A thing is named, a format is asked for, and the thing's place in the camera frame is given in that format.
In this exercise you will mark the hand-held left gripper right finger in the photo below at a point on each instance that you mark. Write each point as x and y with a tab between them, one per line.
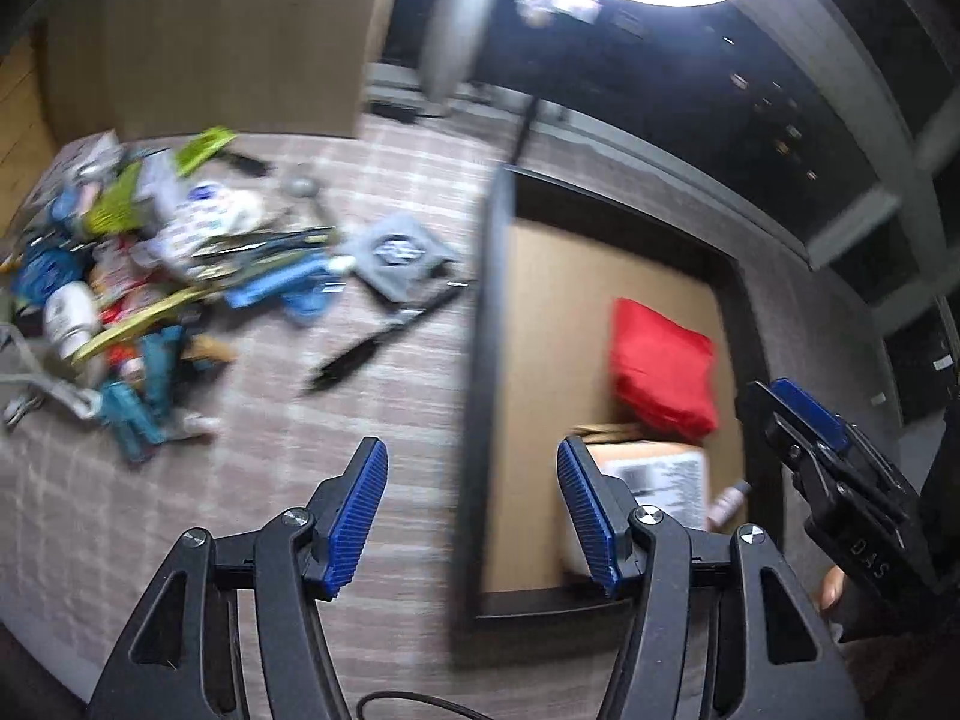
589	517

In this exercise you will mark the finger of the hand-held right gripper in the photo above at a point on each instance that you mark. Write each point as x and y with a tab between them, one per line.
780	435
814	412

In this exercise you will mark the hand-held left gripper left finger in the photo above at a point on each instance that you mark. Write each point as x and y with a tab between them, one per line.
360	517

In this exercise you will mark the black tray container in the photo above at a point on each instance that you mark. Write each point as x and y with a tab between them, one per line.
487	390

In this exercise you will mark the grey sachet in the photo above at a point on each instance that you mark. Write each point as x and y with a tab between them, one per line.
401	251

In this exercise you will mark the yellow ribbon strip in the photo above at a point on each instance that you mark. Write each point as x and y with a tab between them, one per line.
127	326

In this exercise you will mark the metal spoon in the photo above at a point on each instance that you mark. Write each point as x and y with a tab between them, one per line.
300	185

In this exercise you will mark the dotted white tissue pack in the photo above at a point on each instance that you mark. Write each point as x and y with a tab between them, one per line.
202	210

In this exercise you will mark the white plug-in repellent device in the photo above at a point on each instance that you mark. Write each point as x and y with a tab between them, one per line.
69	319

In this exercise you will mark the person's right hand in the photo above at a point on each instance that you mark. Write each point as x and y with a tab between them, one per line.
834	589

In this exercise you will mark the small pale bottle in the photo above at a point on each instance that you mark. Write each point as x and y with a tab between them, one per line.
729	504

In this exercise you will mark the orange box with label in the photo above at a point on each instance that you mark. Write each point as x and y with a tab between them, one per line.
675	465

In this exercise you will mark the red fabric pouch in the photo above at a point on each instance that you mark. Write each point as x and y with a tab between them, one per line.
660	367

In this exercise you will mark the black pen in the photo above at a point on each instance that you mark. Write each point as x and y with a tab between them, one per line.
360	352

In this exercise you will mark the blue plastic case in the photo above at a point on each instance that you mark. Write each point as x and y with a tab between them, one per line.
285	285

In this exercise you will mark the blue tissue pack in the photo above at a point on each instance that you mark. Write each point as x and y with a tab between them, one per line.
46	274

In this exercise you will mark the green strip packet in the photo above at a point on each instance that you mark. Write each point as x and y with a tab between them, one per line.
202	146

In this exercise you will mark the large cardboard box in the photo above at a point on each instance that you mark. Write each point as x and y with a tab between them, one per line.
225	37

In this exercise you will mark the grey pole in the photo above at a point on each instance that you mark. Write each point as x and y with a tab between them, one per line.
454	22

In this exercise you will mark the wooden board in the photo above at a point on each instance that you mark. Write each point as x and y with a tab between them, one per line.
22	135

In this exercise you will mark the grey window frame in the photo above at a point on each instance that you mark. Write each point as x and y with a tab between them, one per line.
855	229

